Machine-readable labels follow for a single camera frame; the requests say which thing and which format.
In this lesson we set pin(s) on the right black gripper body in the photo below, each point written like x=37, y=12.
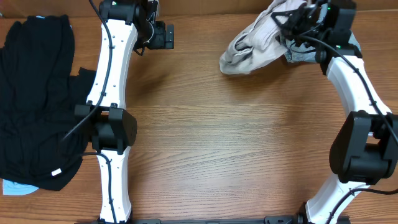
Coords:
x=300, y=27

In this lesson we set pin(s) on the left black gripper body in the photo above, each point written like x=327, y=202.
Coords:
x=169, y=37

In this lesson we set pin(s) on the beige khaki shorts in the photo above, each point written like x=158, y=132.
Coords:
x=257, y=45

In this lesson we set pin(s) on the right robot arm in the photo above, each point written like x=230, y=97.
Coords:
x=365, y=149

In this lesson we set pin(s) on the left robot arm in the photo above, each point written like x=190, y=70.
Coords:
x=126, y=27

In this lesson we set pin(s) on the folded light blue jeans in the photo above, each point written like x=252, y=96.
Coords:
x=302, y=53

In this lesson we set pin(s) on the black garment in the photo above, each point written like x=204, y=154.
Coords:
x=38, y=98

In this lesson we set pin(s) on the light blue garment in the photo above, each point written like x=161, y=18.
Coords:
x=16, y=189

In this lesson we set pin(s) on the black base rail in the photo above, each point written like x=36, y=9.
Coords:
x=211, y=221

